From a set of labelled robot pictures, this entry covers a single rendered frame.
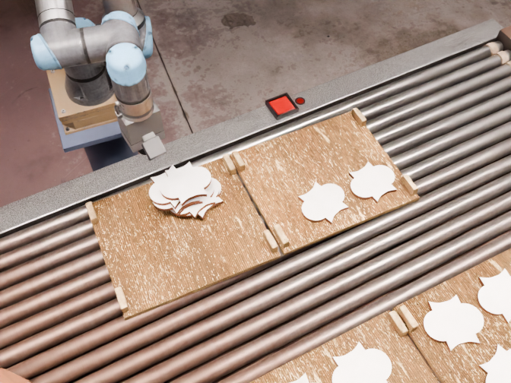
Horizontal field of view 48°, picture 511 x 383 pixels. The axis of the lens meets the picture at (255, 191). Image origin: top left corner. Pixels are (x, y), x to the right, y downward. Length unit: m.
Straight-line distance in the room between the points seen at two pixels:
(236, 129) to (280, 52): 1.65
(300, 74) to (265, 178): 1.68
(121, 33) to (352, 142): 0.76
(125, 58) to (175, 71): 2.07
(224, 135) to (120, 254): 0.48
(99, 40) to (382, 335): 0.90
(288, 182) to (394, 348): 0.52
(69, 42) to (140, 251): 0.54
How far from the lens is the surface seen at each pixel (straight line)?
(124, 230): 1.54
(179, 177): 1.50
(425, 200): 1.64
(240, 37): 3.43
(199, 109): 3.04
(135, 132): 1.32
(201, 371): 1.37
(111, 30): 1.28
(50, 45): 1.28
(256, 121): 1.75
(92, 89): 1.77
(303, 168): 1.62
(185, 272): 1.45
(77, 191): 1.66
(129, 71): 1.18
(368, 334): 1.40
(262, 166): 1.62
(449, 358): 1.43
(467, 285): 1.52
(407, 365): 1.40
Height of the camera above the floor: 2.23
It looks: 55 degrees down
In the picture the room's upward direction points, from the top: 1 degrees clockwise
